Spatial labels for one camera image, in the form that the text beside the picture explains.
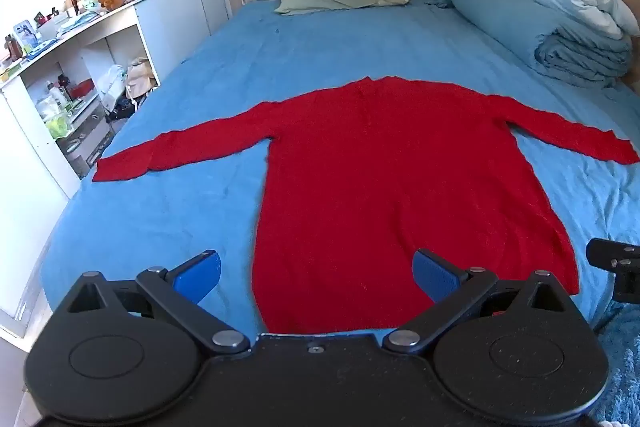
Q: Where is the beige bag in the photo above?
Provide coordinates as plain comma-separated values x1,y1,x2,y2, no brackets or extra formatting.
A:
125,57,154,98

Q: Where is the white bottle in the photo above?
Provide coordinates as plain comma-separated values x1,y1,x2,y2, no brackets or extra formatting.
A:
47,82,69,108

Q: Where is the bed with blue sheet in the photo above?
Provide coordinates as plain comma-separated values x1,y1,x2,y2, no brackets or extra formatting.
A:
40,0,640,344

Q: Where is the folded blue duvet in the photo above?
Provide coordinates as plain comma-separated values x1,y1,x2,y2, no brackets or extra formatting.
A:
415,0,633,88

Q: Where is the white shelf unit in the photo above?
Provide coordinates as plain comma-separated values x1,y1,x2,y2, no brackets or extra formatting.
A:
0,0,162,198

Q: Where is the blue fluffy rug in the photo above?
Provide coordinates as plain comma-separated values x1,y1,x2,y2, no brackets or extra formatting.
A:
594,306,640,427

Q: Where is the white plastic bag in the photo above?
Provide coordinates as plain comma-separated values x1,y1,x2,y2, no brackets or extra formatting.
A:
95,64,126,96

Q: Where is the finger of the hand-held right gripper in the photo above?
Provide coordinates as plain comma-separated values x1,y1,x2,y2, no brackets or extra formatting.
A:
586,237,640,304

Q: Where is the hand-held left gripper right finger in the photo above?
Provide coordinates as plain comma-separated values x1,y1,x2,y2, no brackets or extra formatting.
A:
382,249,576,353

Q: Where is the red knit sweater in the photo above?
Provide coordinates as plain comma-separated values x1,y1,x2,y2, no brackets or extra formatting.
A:
92,76,640,335

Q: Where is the blue packet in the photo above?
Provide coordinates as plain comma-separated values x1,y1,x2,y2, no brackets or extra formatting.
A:
12,21,41,46

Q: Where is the green packet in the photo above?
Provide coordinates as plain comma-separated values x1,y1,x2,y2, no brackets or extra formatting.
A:
47,114,71,138

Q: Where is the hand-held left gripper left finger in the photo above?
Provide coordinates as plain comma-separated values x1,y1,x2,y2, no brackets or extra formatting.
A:
65,250,251,355

